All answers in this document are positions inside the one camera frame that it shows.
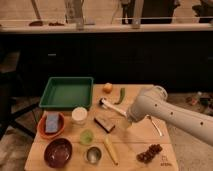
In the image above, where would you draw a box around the wooden felt eraser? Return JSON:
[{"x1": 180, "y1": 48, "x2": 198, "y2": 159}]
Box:
[{"x1": 94, "y1": 116, "x2": 115, "y2": 133}]

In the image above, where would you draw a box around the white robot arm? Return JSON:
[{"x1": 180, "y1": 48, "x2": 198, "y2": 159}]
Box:
[{"x1": 126, "y1": 86, "x2": 213, "y2": 146}]

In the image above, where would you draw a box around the purple bowl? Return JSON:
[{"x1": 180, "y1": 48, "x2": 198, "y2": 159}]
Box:
[{"x1": 44, "y1": 138, "x2": 72, "y2": 168}]

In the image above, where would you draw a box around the orange bowl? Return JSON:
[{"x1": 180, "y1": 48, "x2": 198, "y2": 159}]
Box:
[{"x1": 37, "y1": 113, "x2": 65, "y2": 139}]

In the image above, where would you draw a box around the silver fork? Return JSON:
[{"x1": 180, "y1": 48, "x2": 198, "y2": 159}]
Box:
[{"x1": 147, "y1": 115, "x2": 163, "y2": 137}]

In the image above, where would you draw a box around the white black brush tool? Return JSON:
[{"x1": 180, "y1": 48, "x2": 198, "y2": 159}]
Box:
[{"x1": 99, "y1": 98, "x2": 126, "y2": 117}]

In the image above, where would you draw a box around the green chili pepper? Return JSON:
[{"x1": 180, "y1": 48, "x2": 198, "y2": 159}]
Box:
[{"x1": 114, "y1": 88, "x2": 125, "y2": 105}]

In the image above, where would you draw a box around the purple grape bunch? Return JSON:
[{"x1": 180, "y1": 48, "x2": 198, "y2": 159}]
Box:
[{"x1": 136, "y1": 144, "x2": 162, "y2": 163}]

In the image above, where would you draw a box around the small yellow fruit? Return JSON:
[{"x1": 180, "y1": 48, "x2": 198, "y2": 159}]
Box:
[{"x1": 103, "y1": 83, "x2": 113, "y2": 93}]

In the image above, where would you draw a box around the green plastic cup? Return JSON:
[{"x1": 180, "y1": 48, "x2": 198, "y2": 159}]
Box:
[{"x1": 80, "y1": 129, "x2": 94, "y2": 145}]

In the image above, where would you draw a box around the small metal cup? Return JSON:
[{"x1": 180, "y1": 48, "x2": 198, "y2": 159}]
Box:
[{"x1": 85, "y1": 146, "x2": 102, "y2": 164}]

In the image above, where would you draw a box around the white cup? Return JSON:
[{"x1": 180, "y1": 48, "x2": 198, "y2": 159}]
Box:
[{"x1": 72, "y1": 107, "x2": 88, "y2": 124}]

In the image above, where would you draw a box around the green plastic tray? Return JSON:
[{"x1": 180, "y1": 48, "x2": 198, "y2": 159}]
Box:
[{"x1": 39, "y1": 77, "x2": 94, "y2": 110}]

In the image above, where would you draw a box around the blue sponge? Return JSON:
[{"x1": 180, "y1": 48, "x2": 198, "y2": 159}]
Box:
[{"x1": 45, "y1": 113, "x2": 59, "y2": 133}]

